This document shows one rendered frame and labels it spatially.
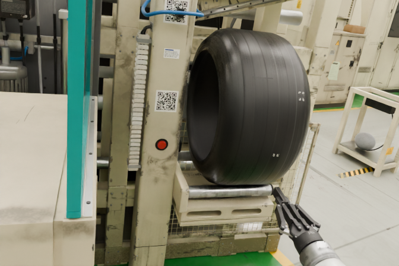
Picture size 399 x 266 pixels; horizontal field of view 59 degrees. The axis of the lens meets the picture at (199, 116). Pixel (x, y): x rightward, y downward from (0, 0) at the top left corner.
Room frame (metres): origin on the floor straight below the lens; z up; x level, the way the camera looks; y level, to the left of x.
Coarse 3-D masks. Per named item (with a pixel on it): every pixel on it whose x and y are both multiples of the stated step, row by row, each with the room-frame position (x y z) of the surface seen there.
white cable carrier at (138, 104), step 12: (144, 36) 1.09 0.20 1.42; (144, 48) 1.10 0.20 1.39; (144, 60) 1.10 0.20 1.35; (144, 72) 1.10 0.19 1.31; (144, 84) 1.11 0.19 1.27; (132, 96) 1.12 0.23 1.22; (132, 108) 1.10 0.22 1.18; (132, 120) 1.09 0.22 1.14; (132, 132) 1.09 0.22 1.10; (132, 144) 1.09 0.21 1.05; (132, 156) 1.09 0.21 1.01; (132, 168) 1.09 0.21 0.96
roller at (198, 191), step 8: (264, 184) 1.19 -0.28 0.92; (192, 192) 1.08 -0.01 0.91; (200, 192) 1.08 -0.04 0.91; (208, 192) 1.09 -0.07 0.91; (216, 192) 1.10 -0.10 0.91; (224, 192) 1.11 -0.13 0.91; (232, 192) 1.12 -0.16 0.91; (240, 192) 1.13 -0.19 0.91; (248, 192) 1.14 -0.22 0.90; (256, 192) 1.15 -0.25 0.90; (264, 192) 1.16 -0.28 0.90; (272, 192) 1.17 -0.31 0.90
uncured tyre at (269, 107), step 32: (224, 32) 1.23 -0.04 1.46; (256, 32) 1.26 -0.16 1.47; (192, 64) 1.43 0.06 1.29; (224, 64) 1.09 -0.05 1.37; (256, 64) 1.08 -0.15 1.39; (288, 64) 1.12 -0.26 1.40; (192, 96) 1.43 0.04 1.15; (224, 96) 1.04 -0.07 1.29; (256, 96) 1.02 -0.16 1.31; (288, 96) 1.05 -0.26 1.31; (192, 128) 1.37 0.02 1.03; (224, 128) 1.01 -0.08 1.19; (256, 128) 0.99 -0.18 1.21; (288, 128) 1.03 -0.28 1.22; (192, 160) 1.26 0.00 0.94; (224, 160) 1.01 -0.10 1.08; (256, 160) 1.01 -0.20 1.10; (288, 160) 1.04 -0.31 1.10
